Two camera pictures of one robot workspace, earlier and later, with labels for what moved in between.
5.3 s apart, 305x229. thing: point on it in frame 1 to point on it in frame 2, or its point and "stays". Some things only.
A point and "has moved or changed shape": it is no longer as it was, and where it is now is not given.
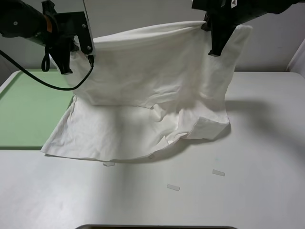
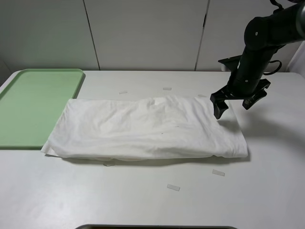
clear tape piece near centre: [176, 188] stays
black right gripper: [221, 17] to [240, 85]
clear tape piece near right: [215, 171] stays
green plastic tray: [31, 110] stays
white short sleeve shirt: [148, 88] has moved or changed shape
